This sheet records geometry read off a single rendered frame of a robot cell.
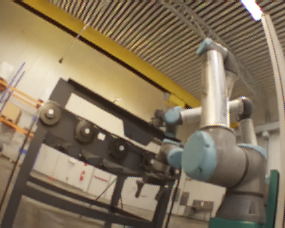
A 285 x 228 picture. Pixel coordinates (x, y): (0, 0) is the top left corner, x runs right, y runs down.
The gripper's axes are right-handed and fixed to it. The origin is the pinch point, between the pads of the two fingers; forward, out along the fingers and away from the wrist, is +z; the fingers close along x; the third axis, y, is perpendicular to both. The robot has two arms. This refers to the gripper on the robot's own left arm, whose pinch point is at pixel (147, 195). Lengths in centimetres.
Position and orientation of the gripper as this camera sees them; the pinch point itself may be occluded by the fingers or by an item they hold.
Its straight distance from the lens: 109.2
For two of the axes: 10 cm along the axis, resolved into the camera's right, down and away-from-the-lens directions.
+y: -4.5, -1.7, 8.8
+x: -8.1, -3.3, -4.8
